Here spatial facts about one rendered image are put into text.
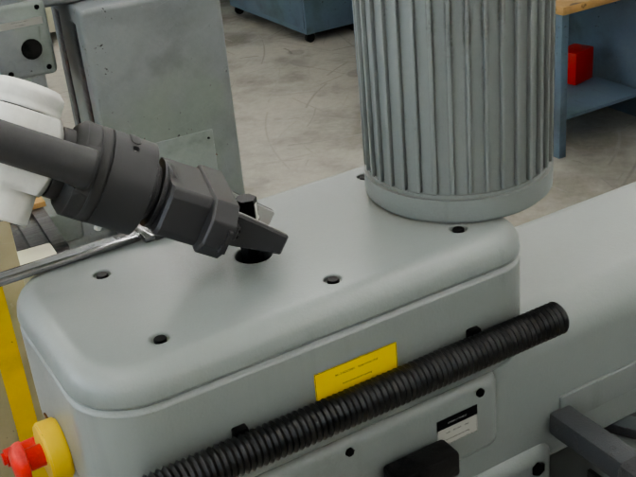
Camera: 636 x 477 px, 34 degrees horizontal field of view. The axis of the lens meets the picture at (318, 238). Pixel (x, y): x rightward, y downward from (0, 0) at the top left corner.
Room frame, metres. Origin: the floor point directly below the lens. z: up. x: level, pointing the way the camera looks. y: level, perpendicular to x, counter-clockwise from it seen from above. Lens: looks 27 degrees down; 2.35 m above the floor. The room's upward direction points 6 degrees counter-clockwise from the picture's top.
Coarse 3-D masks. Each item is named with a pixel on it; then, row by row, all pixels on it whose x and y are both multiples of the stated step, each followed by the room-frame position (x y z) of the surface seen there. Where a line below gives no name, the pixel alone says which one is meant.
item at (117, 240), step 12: (144, 228) 0.96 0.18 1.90; (108, 240) 0.94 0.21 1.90; (120, 240) 0.94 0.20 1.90; (132, 240) 0.94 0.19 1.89; (144, 240) 0.94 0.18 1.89; (72, 252) 0.92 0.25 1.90; (84, 252) 0.92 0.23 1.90; (96, 252) 0.92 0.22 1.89; (24, 264) 0.90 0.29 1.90; (36, 264) 0.90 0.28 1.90; (48, 264) 0.90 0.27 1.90; (60, 264) 0.90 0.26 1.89; (0, 276) 0.88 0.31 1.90; (12, 276) 0.88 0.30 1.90; (24, 276) 0.89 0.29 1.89
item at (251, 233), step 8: (240, 216) 0.86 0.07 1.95; (248, 216) 0.86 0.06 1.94; (240, 224) 0.86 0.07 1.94; (248, 224) 0.86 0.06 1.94; (256, 224) 0.86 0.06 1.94; (264, 224) 0.86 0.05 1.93; (240, 232) 0.85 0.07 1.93; (248, 232) 0.86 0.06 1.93; (256, 232) 0.86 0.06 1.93; (264, 232) 0.86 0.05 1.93; (272, 232) 0.86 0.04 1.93; (280, 232) 0.87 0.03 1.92; (232, 240) 0.85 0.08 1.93; (240, 240) 0.85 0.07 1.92; (248, 240) 0.86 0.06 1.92; (256, 240) 0.86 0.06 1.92; (264, 240) 0.86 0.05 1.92; (272, 240) 0.86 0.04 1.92; (280, 240) 0.86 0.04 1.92; (248, 248) 0.86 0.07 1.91; (256, 248) 0.86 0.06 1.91; (264, 248) 0.86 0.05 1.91; (272, 248) 0.86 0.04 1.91; (280, 248) 0.86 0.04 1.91
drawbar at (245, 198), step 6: (240, 198) 0.89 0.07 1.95; (246, 198) 0.89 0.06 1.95; (252, 198) 0.89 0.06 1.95; (240, 204) 0.88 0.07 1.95; (246, 204) 0.88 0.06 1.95; (252, 204) 0.88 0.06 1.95; (240, 210) 0.88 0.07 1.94; (246, 210) 0.88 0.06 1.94; (252, 210) 0.88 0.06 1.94; (252, 216) 0.88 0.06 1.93; (246, 252) 0.88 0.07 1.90; (252, 252) 0.88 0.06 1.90; (258, 252) 0.88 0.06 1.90; (246, 258) 0.89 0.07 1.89; (252, 258) 0.88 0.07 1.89; (258, 258) 0.88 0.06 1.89
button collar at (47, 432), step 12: (48, 420) 0.79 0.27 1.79; (36, 432) 0.78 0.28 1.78; (48, 432) 0.77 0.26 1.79; (60, 432) 0.78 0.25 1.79; (48, 444) 0.76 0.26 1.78; (60, 444) 0.77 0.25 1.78; (48, 456) 0.76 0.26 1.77; (60, 456) 0.76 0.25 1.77; (48, 468) 0.77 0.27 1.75; (60, 468) 0.76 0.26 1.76; (72, 468) 0.76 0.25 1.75
